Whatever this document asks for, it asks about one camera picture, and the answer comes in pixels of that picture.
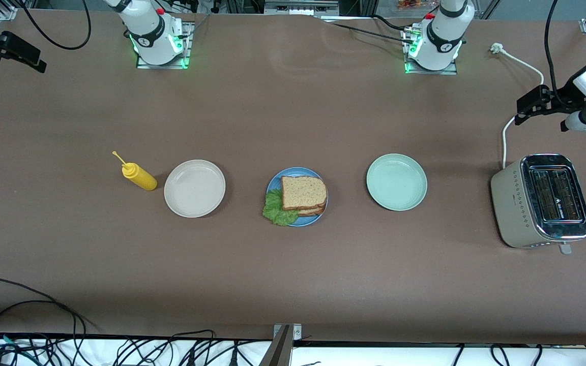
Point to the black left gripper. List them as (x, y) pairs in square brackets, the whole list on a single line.
[(563, 97)]

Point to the yellow mustard squeeze bottle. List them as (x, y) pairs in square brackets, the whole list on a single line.
[(140, 178)]

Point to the brown bread slice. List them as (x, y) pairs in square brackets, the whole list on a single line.
[(303, 193), (313, 212)]

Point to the green lettuce leaf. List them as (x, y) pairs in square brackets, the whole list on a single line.
[(277, 213)]

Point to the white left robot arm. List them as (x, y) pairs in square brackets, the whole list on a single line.
[(443, 35)]

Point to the light green round plate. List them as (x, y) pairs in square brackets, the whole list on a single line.
[(396, 182)]

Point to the beige round plate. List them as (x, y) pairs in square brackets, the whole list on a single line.
[(194, 188)]

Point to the blue round plate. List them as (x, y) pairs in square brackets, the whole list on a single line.
[(273, 184)]

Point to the beige chrome toaster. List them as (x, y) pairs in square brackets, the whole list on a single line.
[(514, 208)]

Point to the orange snack bag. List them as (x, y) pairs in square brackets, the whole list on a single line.
[(415, 4)]

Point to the grey metal box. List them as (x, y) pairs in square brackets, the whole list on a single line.
[(300, 7)]

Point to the brown table cover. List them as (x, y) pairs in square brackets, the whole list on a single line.
[(293, 284)]

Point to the dark aluminium profile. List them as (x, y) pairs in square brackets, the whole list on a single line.
[(279, 353)]

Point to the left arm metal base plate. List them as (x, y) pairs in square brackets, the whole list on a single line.
[(430, 72)]

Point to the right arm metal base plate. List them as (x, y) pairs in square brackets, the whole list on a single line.
[(186, 46)]

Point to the silver metal bracket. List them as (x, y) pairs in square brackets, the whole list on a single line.
[(297, 331)]

